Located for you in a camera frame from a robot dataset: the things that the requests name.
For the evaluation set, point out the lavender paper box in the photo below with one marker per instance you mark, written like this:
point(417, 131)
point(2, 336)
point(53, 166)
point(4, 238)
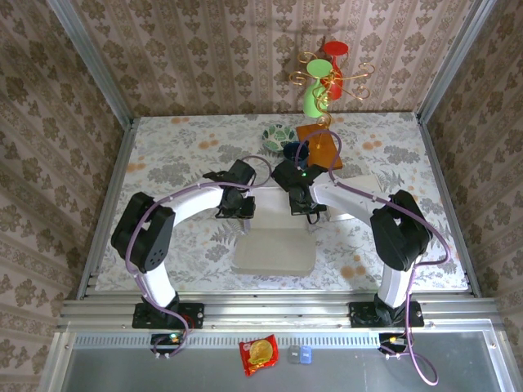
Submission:
point(274, 253)

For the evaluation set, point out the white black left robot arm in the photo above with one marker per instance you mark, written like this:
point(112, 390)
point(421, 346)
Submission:
point(143, 237)

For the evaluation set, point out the dark blue mug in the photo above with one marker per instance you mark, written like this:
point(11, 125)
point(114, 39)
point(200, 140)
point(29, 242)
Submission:
point(293, 150)

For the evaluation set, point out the gold mug tree stand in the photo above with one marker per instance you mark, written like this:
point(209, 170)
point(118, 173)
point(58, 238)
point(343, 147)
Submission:
point(324, 153)

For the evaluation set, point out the green leaf pattern bowl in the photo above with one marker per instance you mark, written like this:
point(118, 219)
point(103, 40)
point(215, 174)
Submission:
point(278, 138)

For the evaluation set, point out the floral tablecloth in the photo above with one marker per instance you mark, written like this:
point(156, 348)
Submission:
point(196, 265)

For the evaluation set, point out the green wine glass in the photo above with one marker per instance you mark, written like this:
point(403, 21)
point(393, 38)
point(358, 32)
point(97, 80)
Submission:
point(312, 104)

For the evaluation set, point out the small black controller board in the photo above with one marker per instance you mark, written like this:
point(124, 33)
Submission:
point(167, 341)
point(392, 341)

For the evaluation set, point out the red snack packet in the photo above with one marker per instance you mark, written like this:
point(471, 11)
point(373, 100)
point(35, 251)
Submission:
point(258, 355)

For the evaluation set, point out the small blue plastic case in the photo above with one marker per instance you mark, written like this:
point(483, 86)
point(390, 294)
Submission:
point(306, 354)

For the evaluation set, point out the red wine glass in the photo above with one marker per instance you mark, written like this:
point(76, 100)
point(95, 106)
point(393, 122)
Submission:
point(336, 48)

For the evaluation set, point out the grey metal shelf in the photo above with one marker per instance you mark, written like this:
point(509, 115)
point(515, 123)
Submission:
point(204, 371)

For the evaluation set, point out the aluminium front rail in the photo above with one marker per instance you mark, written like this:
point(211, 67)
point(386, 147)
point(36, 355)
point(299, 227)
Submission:
point(278, 312)

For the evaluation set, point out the aluminium side rail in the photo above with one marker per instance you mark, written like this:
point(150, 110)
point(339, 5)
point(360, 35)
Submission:
point(447, 204)
point(116, 192)

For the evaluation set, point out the aluminium frame post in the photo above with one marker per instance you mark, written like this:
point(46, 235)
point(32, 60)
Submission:
point(453, 61)
point(90, 61)

